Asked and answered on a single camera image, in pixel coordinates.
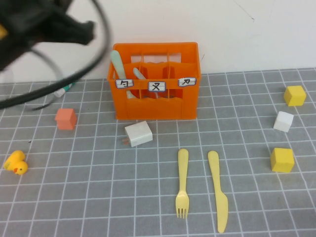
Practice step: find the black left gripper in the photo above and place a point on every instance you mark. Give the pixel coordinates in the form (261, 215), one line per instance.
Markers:
(44, 22)

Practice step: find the mint green plastic spoon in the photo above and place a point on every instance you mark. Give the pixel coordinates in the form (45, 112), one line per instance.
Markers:
(118, 64)

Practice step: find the grey plastic fork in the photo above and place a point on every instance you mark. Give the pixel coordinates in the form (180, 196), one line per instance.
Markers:
(139, 73)

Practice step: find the yellow plastic fork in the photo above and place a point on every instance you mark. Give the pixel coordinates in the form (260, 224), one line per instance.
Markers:
(183, 172)

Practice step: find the yellow plastic knife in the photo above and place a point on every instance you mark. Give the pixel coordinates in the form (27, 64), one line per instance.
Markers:
(218, 192)

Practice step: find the orange plastic cutlery holder crate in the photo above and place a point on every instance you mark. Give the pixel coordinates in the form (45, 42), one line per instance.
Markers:
(153, 108)

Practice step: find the white green glue stick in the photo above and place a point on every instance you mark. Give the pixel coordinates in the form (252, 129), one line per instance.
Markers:
(60, 92)

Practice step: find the salmon orange cube block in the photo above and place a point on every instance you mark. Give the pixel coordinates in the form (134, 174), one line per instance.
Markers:
(65, 119)

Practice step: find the white power adapter plug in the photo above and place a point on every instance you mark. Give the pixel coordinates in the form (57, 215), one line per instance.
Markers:
(139, 133)

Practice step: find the yellow rubber duck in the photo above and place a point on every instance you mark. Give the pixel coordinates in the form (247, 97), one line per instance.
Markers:
(16, 163)

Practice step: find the white cube block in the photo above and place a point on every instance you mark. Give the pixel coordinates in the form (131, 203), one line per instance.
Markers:
(283, 121)

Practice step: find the small yellow cube block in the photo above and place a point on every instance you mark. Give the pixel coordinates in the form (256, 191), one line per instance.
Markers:
(294, 96)

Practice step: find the large yellow cube block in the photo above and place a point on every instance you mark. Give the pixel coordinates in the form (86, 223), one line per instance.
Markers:
(282, 160)

